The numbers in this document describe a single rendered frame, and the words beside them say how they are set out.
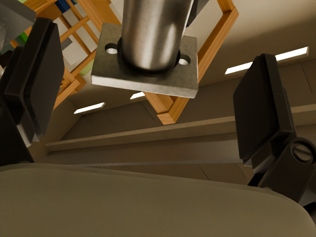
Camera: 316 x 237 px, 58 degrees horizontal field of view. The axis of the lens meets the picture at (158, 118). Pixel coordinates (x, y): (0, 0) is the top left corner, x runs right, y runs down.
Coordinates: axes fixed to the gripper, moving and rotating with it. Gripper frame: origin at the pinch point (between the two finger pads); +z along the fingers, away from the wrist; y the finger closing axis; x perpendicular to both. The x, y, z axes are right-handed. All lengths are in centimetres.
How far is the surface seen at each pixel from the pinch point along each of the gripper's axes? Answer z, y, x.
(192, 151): 153, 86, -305
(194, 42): 4.3, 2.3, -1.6
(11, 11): 8.8, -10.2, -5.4
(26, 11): 9.5, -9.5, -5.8
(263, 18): 502, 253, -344
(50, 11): 409, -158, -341
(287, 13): 489, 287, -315
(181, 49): 3.6, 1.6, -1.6
